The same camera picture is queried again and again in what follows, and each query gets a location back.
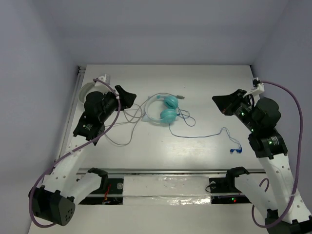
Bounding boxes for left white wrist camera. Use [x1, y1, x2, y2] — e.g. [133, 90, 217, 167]
[94, 74, 111, 87]

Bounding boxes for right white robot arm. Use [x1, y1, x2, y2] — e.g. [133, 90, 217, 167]
[212, 89, 312, 234]

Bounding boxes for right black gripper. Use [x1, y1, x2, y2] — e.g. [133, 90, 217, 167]
[212, 88, 260, 133]

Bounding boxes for grey USB cable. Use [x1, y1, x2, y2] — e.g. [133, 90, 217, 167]
[104, 94, 185, 147]

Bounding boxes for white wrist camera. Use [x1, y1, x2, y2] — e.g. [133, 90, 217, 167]
[94, 74, 111, 87]
[243, 78, 265, 98]

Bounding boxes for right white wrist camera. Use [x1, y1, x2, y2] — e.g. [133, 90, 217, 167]
[243, 78, 265, 98]

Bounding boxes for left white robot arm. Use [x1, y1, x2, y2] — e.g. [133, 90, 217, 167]
[29, 85, 137, 228]

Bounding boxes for aluminium mounting rail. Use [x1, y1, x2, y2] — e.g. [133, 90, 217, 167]
[75, 167, 268, 175]

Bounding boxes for blue earbuds cable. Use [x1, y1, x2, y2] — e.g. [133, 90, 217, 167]
[168, 109, 243, 154]

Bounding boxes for teal white cat-ear headphones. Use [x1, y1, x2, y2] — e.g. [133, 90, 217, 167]
[142, 93, 178, 124]

